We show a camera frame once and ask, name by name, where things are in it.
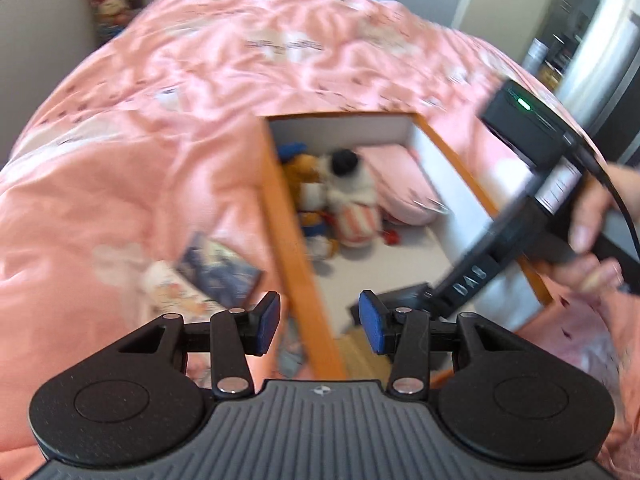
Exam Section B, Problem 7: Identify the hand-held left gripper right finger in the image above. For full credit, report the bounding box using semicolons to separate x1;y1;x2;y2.
359;289;526;396

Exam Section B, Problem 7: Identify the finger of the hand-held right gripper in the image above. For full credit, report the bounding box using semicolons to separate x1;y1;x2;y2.
379;283;439;312

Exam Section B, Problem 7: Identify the grey door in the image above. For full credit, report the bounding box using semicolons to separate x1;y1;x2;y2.
452;0;572;56

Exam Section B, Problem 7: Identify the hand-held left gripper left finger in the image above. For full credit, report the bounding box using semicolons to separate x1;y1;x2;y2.
118;291;281;397

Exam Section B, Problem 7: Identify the dark picture card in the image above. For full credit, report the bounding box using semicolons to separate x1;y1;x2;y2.
175;232;264;307

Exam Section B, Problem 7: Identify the person's right hand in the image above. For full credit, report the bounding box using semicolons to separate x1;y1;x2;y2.
547;163;640;293

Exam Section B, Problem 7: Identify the pink printed blanket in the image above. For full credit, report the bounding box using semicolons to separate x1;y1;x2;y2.
0;0;640;480

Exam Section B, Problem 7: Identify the white striped plush toy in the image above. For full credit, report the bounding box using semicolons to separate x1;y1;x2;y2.
320;147;387;249

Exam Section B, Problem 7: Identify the hallway clutter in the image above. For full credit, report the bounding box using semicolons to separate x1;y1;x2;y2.
524;35;577;92

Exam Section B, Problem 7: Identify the black cable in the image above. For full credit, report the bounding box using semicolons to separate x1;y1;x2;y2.
562;130;640;293

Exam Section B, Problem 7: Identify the pink fabric pouch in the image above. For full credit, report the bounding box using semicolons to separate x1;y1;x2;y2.
357;144;442;227

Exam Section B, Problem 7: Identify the brown bear plush keychain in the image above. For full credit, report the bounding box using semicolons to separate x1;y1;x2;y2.
277;144;333;262

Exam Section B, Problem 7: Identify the orange cardboard box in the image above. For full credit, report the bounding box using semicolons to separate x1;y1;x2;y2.
260;112;556;382

